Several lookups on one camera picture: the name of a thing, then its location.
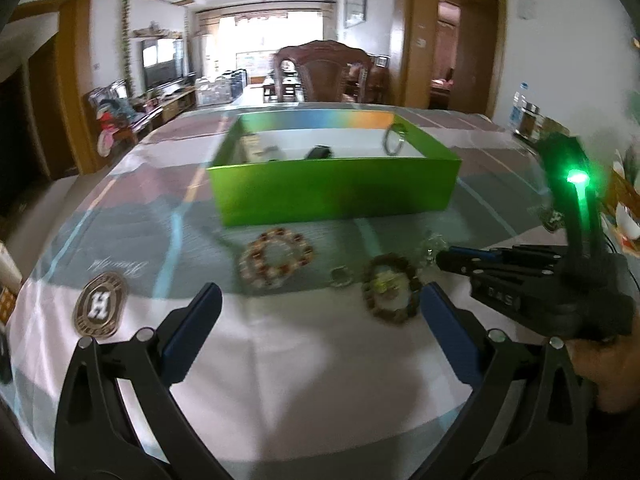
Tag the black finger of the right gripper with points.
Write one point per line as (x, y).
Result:
(516, 251)
(461, 264)

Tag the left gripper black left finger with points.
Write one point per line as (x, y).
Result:
(94, 437)

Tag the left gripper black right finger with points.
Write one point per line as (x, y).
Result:
(525, 417)

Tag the cream strap wristwatch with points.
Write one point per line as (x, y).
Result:
(255, 151)

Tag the right hand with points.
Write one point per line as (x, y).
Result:
(613, 368)

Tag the small clear crystal trinket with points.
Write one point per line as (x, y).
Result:
(430, 247)

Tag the orange woven basket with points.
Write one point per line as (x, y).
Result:
(620, 191)

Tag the brown glass jar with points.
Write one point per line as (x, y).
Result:
(529, 119)

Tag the clear plastic water bottle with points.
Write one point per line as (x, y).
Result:
(518, 104)

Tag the green cardboard box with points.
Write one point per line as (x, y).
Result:
(335, 164)

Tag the dark carved wooden chair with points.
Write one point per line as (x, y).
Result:
(323, 68)

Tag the white baby fence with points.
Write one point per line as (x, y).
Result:
(224, 89)

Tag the wooden armchair with clothes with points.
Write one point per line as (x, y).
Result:
(113, 117)

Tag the wooden tv cabinet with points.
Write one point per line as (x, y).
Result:
(171, 106)

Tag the flat screen television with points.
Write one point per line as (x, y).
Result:
(162, 61)

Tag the green ivy garland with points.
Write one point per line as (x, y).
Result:
(125, 46)

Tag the framed wall painting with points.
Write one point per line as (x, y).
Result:
(355, 12)

